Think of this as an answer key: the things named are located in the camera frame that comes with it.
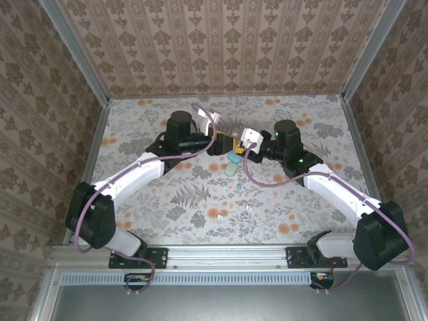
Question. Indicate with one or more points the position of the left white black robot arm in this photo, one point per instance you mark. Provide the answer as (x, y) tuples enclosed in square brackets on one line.
[(133, 174)]

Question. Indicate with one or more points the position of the mint earbud charging case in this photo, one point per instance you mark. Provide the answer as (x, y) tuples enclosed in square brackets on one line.
[(231, 170)]

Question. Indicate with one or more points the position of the aluminium frame post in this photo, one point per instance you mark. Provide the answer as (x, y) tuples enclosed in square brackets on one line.
[(82, 57), (372, 50)]

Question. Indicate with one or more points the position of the long aluminium extrusion beam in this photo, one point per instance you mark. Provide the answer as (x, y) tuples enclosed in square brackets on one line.
[(227, 257)]

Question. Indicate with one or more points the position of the blue earbud charging case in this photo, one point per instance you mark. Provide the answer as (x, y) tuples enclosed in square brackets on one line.
[(234, 159)]

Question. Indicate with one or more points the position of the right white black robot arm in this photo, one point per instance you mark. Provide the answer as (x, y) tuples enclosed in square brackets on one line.
[(337, 190)]

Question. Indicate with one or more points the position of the black connector box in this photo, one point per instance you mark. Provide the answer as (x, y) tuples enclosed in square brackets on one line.
[(321, 281), (137, 281)]

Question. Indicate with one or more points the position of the aluminium lower frame rail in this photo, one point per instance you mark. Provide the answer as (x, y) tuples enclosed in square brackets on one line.
[(43, 297), (414, 294)]

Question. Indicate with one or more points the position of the aluminium table edge rail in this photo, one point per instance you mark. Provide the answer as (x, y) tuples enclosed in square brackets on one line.
[(95, 143), (359, 150)]

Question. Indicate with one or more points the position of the grey metal panel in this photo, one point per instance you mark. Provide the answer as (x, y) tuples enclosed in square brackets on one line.
[(227, 304)]

